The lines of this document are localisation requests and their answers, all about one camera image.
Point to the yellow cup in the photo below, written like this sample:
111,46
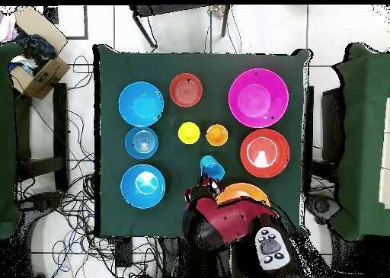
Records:
189,133

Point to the cardboard box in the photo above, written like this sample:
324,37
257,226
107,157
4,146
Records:
45,77

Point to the large blue bowl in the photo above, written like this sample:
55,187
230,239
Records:
140,104
142,198

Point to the small teal blue bowl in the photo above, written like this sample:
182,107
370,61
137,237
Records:
141,143

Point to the black bench frame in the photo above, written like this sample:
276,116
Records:
61,131

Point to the pink cloth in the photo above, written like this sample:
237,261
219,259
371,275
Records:
7,29

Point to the black stool frame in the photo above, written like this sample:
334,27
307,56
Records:
170,10

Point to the dark blue cloth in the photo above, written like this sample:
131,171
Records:
36,48

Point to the large orange bowl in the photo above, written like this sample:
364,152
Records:
243,191

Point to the large pink bowl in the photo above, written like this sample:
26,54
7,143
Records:
258,98

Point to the colourful small item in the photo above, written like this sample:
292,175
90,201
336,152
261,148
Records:
218,11

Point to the green covered table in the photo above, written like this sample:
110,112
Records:
6,138
362,138

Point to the wide red bowl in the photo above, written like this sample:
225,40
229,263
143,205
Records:
265,138

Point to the orange cup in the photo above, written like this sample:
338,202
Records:
217,135

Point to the small red bowl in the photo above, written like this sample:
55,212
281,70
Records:
186,90

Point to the thin black square frame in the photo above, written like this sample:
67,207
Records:
86,22

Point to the black power box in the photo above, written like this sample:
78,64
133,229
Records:
123,252

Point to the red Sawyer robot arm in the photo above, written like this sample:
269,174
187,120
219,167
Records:
231,220

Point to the blue cup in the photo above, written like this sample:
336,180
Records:
213,166

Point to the dark green table cloth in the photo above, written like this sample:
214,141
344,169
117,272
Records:
189,64

